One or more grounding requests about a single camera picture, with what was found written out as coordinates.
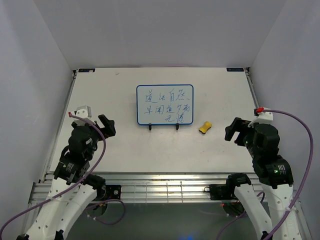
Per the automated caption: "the yellow whiteboard eraser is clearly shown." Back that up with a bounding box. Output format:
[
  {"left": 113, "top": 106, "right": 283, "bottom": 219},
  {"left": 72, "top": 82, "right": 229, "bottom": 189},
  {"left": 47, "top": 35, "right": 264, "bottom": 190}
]
[{"left": 198, "top": 121, "right": 212, "bottom": 134}]

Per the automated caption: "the blue framed whiteboard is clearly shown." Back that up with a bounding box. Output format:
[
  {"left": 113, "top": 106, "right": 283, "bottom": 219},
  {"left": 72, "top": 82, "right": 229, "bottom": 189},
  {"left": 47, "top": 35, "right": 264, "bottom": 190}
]
[{"left": 136, "top": 84, "right": 195, "bottom": 126}]

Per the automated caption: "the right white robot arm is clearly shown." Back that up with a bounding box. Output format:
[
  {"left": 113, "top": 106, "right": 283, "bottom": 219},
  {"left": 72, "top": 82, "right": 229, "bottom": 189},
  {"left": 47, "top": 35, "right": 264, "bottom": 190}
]
[{"left": 224, "top": 117, "right": 302, "bottom": 240}]

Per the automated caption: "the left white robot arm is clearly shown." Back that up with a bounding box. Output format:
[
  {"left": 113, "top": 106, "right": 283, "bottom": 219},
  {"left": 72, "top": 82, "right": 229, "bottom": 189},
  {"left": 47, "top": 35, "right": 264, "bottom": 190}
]
[{"left": 17, "top": 110, "right": 116, "bottom": 240}]

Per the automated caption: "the right blue table label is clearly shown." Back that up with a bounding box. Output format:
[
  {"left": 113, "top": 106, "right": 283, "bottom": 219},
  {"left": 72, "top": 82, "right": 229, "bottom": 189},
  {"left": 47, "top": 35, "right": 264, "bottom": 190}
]
[{"left": 226, "top": 67, "right": 244, "bottom": 72}]

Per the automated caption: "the blue table label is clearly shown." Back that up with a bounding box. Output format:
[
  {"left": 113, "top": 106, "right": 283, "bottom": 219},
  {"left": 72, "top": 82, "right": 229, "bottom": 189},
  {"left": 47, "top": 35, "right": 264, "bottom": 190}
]
[
  {"left": 226, "top": 67, "right": 244, "bottom": 72},
  {"left": 78, "top": 68, "right": 96, "bottom": 73}
]

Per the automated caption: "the left blue table label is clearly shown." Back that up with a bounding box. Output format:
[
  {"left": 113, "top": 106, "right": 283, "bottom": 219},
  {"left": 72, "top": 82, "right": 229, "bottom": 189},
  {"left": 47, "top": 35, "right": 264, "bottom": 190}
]
[{"left": 78, "top": 68, "right": 96, "bottom": 73}]

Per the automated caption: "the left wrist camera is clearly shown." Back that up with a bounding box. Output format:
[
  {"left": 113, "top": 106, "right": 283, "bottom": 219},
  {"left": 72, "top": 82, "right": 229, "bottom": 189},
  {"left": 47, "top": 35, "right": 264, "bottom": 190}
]
[{"left": 68, "top": 105, "right": 93, "bottom": 126}]

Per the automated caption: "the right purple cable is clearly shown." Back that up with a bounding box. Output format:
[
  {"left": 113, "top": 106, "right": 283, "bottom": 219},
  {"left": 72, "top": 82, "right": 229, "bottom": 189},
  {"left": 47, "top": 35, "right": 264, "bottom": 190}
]
[{"left": 199, "top": 108, "right": 315, "bottom": 240}]

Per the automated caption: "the wire easel stand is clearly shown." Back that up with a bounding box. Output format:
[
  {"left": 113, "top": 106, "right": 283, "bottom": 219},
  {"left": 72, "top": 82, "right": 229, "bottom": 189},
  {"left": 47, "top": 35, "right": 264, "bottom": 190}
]
[{"left": 147, "top": 123, "right": 180, "bottom": 131}]

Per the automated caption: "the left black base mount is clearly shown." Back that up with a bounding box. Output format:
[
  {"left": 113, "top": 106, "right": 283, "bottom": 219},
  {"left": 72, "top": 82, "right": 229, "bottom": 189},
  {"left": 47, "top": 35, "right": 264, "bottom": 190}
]
[{"left": 103, "top": 185, "right": 122, "bottom": 200}]

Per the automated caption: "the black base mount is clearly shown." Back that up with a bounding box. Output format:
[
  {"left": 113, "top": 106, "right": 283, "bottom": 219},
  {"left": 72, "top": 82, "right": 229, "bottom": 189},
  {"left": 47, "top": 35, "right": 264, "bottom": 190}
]
[
  {"left": 203, "top": 184, "right": 230, "bottom": 201},
  {"left": 103, "top": 185, "right": 122, "bottom": 200}
]

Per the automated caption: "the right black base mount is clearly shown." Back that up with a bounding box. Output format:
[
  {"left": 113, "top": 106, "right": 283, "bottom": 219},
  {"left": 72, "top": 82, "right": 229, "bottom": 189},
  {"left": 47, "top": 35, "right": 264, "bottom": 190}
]
[{"left": 203, "top": 184, "right": 230, "bottom": 201}]

